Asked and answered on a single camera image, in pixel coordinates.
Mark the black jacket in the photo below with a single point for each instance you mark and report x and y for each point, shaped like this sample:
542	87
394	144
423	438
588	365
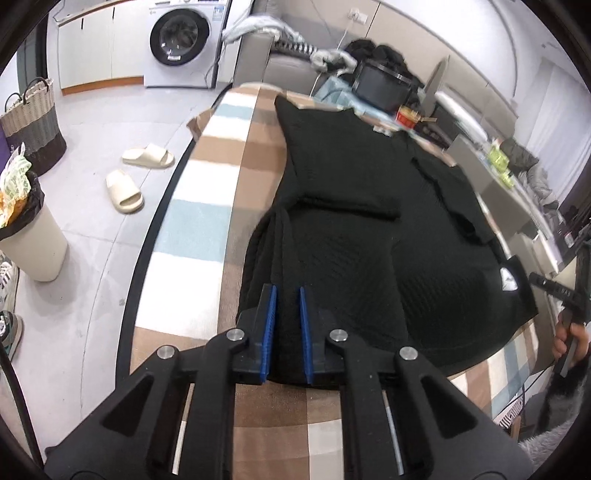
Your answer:
383	51

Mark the light grey garment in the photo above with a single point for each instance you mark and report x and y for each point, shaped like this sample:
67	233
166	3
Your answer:
258	25

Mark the small side table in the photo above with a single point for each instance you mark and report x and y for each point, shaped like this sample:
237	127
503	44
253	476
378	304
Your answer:
334	94

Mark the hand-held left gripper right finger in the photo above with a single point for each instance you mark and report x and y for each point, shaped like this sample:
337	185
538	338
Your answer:
305	332

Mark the white washing machine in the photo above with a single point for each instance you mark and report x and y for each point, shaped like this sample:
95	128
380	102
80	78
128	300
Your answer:
203	55

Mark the black rice cooker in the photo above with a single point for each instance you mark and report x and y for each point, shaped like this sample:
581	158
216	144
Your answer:
378	87

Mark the person's right hand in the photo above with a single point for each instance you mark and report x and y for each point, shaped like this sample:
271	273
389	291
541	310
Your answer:
561	339

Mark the beige slipper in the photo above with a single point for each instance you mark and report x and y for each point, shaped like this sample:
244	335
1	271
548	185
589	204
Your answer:
150	157
124	194

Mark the white lower cabinets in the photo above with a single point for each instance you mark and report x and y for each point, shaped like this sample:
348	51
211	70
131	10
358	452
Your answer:
92	46

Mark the white sheer curtain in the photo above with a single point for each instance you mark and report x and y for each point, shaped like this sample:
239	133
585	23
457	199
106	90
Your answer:
554	115

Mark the white trash bin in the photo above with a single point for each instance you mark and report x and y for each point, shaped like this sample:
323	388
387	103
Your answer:
41	249

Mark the houndstooth cushion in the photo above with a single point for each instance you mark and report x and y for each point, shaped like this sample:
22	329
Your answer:
298	47

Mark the crumpled paper wrappers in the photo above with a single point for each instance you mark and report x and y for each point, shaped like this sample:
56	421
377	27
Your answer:
14	184

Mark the woven laundry basket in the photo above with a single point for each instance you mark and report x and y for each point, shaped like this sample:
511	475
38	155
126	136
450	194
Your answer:
32	134

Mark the white striped sneaker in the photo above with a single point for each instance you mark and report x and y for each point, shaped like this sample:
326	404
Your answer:
8	286

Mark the grey green sneaker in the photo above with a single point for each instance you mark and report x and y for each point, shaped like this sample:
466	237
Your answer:
10	334

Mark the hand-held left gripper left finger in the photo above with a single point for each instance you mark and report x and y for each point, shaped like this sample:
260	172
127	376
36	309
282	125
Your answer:
271	323

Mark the plaid tablecloth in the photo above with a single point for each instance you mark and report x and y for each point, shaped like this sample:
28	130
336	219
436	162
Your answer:
203	230

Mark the person's right forearm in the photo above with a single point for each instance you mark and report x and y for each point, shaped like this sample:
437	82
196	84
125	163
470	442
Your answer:
563	401

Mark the grey upholstered bed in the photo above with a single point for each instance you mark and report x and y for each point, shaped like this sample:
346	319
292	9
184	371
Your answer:
485	83

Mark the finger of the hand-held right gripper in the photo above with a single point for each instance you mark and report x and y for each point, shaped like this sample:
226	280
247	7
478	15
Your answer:
539	280

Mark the grey ottoman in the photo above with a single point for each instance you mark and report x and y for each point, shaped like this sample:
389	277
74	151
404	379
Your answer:
503	203

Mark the white wall socket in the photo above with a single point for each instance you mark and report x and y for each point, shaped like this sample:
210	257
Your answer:
358	16

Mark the white pillow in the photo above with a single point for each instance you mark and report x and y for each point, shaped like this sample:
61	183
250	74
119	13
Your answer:
461	113

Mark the black food tray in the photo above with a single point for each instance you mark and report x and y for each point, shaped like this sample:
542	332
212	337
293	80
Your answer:
434	136

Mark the white grey crumpled cloth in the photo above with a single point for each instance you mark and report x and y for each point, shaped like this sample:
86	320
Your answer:
328	57

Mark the large green teapot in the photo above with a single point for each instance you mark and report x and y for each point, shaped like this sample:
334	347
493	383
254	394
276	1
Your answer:
498	158

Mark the purple bag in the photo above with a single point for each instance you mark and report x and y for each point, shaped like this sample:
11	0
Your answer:
3	147

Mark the grey duvet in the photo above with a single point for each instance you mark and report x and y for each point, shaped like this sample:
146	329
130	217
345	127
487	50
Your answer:
521	157

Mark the black knit sweater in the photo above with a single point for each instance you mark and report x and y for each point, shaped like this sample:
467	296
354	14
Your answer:
346	240

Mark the grey sofa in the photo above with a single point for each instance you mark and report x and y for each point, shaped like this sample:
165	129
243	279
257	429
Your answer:
286	69

